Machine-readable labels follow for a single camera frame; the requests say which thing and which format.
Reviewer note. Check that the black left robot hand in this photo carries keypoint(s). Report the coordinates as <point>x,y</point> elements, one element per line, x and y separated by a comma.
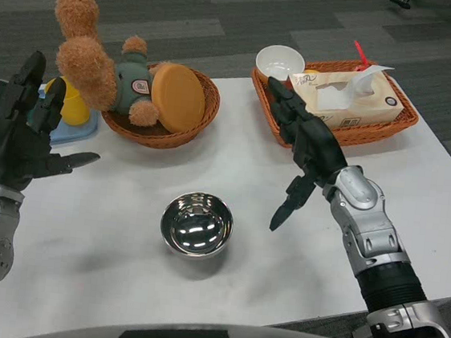
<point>9,154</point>

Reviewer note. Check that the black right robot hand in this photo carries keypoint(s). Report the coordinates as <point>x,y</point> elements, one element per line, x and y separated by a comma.
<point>316,146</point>

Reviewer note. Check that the shiny metal bowl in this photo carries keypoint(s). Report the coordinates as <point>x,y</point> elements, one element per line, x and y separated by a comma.
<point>196,230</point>

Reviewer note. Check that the white ceramic bowl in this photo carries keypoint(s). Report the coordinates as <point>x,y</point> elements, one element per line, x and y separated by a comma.
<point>279,61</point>

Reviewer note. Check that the rectangular wicker basket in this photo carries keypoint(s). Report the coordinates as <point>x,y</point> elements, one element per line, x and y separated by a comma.
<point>366,133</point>

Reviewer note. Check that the beige tissue box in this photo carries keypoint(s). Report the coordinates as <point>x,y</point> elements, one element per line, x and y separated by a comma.
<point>360,110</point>

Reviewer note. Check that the light blue plastic tray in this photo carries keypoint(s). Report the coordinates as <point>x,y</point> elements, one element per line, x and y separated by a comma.
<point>76,133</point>

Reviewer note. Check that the small orange fruit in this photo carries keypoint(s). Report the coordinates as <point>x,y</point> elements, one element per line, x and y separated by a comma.
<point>311,71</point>

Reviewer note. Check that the yellow plastic cup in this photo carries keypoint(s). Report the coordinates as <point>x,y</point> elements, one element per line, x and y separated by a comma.
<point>74,108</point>

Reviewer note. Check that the brown plush teddy bear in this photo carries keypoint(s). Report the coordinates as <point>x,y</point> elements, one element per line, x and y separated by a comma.
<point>86,69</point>

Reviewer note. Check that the round wicker basket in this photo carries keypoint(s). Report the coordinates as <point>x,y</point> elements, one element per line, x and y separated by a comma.
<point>152,137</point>

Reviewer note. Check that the orange round disc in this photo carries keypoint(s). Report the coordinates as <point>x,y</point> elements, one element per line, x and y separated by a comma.
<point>180,99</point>

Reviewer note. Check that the standing background robot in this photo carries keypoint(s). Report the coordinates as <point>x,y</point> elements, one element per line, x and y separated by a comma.
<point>400,1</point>

